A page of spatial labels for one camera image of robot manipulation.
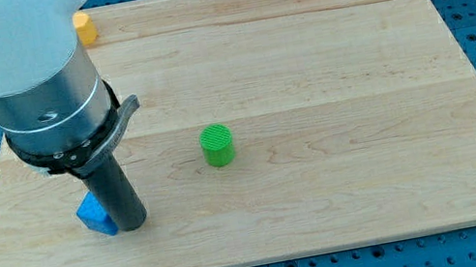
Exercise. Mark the yellow block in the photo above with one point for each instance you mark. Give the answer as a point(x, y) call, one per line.
point(85, 28)

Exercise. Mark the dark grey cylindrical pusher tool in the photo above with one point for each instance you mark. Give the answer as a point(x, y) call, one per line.
point(111, 187)

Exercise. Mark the green cylinder block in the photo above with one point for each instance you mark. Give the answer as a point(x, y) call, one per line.
point(217, 146)

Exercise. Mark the light wooden board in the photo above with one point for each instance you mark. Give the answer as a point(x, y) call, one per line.
point(353, 123)

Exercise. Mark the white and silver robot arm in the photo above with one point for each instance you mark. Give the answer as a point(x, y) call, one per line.
point(56, 111)

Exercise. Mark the blue triangle block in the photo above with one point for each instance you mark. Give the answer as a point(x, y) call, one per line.
point(95, 217)

